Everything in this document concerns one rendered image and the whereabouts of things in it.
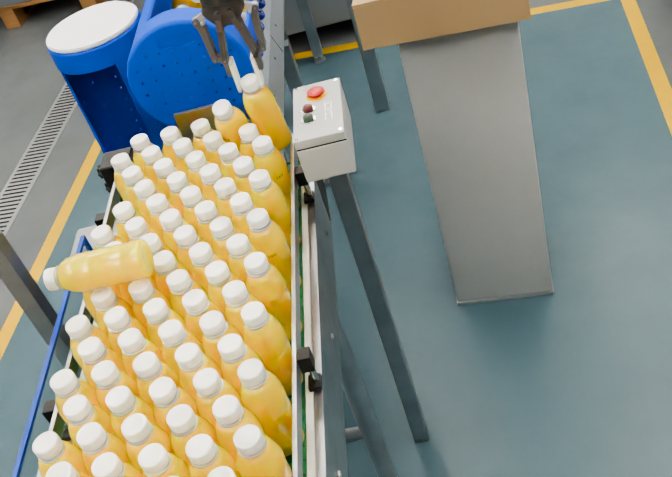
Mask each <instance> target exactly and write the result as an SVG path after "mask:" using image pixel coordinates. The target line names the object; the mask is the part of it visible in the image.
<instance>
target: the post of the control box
mask: <svg viewBox="0 0 672 477"><path fill-rule="evenodd" d="M328 179H329V182H330V185H331V188H332V191H333V194H334V198H335V201H336V204H337V207H338V210H339V213H340V216H341V219H342V222H343V225H344V228H345V231H346V234H347V237H348V240H349V243H350V246H351V249H352V252H353V255H354V259H355V262H356V265H357V268H358V271H359V274H360V277H361V280H362V283H363V286H364V289H365V292H366V295H367V298H368V301H369V304H370V307H371V310H372V313H373V316H374V320H375V323H376V326H377V329H378V332H379V335H380V338H381V341H382V344H383V347H384V350H385V353H386V356H387V359H388V362H389V365H390V368H391V371H392V374H393V378H394V381H395V384H396V387H397V390H398V393H399V396H400V399H401V402H402V405H403V408H404V411H405V414H406V417H407V420H408V423H409V426H410V429H411V432H412V435H413V439H414V442H415V443H418V442H423V441H428V440H429V437H428V430H427V427H426V423H425V420H424V417H423V413H422V410H421V407H420V404H419V400H418V397H417V394H416V391H415V387H414V384H413V381H412V378H411V374H410V371H409V368H408V365H407V361H406V358H405V355H404V352H403V348H402V345H401V342H400V339H399V335H398V332H397V329H396V325H395V322H394V319H393V316H392V312H391V309H390V306H389V303H388V299H387V296H386V293H385V290H384V286H383V283H382V280H381V277H380V273H379V270H378V267H377V264H376V260H375V257H374V254H373V251H372V247H371V244H370V241H369V237H368V234H367V231H366V228H365V224H364V221H363V218H362V215H361V211H360V208H359V205H358V202H357V198H356V195H355V192H354V189H353V185H352V182H351V179H350V176H349V173H348V174H343V175H339V176H335V177H331V178H328Z"/></svg>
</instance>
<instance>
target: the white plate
mask: <svg viewBox="0 0 672 477"><path fill-rule="evenodd" d="M137 16H138V9H137V7H136V6H135V5H134V4H133V3H130V2H127V1H111V2H105V3H101V4H97V5H94V6H91V7H88V8H85V9H83V10H81V11H79V12H76V13H74V14H73V15H71V16H69V17H67V18H66V19H64V20H63V21H61V22H60V23H59V24H57V25H56V26H55V27H54V28H53V29H52V30H51V31H50V33H49V34H48V36H47V39H46V45H47V47H48V48H49V49H50V50H51V51H53V52H56V53H76V52H81V51H85V50H88V49H92V48H94V47H97V46H100V45H102V44H104V43H106V42H108V41H110V40H112V39H114V38H116V37H117V36H119V35H120V34H122V33H123V32H125V31H126V30H127V29H128V28H129V27H130V26H131V25H132V24H133V23H134V22H135V20H136V18H137Z"/></svg>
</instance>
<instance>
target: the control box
mask: <svg viewBox="0 0 672 477"><path fill-rule="evenodd" d="M315 86H322V87H323V88H324V92H323V94H321V96H319V97H317V98H313V97H308V96H307V91H308V90H309V89H310V88H312V87H315ZM329 101H330V102H329ZM327 102H328V103H327ZM305 104H312V106H313V110H312V111H310V112H307V113H311V114H312V115H313V116H314V119H313V120H312V121H310V122H304V121H303V119H302V117H303V116H304V115H305V114H306V113H305V112H303V110H302V107H303V106H304V105H305ZM326 104H328V105H329V104H330V105H329V106H330V107H326V106H327V105H326ZM326 109H328V110H326ZM326 111H327V113H328V114H329V113H330V114H329V117H328V116H327V115H328V114H327V113H326ZM328 111H330V112H328ZM330 115H331V118H330ZM326 116H327V117H328V118H326ZM327 119H328V120H327ZM293 143H294V146H295V149H296V150H297V154H298V157H299V160H300V163H301V166H302V169H303V172H304V174H305V177H306V180H307V182H313V181H318V180H322V179H326V178H331V177H335V176H339V175H343V174H348V173H352V172H355V171H356V161H355V152H354V142H353V133H352V124H351V115H350V112H349V109H348V105H347V102H346V98H345V95H344V91H343V88H342V84H341V81H340V78H334V79H330V80H326V81H322V82H318V83H314V84H310V85H306V86H302V87H298V88H294V89H293Z"/></svg>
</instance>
